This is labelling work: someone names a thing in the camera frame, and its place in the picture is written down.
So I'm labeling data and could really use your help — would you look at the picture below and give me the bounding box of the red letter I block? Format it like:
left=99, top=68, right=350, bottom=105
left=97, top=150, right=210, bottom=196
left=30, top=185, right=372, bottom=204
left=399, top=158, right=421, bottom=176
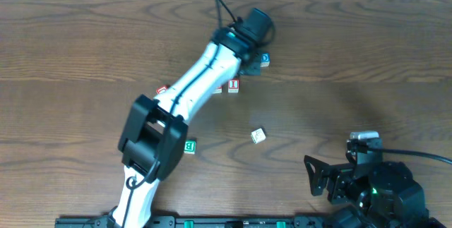
left=227, top=79, right=239, bottom=93

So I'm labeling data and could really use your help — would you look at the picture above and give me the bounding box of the red letter A block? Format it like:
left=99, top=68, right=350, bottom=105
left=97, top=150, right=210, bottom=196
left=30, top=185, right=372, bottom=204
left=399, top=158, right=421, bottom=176
left=213, top=86, right=222, bottom=94

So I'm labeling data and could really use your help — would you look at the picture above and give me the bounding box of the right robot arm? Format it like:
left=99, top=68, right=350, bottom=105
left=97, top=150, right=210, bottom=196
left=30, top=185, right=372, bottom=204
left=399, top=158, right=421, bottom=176
left=304, top=132, right=442, bottom=228

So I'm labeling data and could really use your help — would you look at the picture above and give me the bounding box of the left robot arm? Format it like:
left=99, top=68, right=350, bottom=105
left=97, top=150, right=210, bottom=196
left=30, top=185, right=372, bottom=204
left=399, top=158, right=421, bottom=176
left=107, top=8, right=274, bottom=227

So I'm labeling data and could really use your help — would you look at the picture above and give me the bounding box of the blue letter D block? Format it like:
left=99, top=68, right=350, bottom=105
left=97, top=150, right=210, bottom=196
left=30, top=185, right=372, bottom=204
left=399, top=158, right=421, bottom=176
left=261, top=53, right=270, bottom=67

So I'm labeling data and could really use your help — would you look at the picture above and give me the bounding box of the cream block with line drawing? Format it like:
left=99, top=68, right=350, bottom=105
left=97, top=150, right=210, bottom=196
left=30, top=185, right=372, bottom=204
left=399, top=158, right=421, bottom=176
left=251, top=128, right=266, bottom=144

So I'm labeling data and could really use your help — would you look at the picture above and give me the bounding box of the red letter U block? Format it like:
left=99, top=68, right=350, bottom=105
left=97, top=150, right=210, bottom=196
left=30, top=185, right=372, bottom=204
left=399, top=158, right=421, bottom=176
left=156, top=85, right=170, bottom=95

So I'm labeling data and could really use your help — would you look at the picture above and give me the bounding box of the green letter B block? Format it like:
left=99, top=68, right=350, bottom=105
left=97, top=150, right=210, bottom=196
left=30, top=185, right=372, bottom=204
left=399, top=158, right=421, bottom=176
left=184, top=140, right=196, bottom=155

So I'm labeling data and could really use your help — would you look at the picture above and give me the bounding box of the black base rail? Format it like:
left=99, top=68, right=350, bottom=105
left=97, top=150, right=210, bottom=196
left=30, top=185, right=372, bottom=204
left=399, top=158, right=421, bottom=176
left=54, top=215, right=340, bottom=228

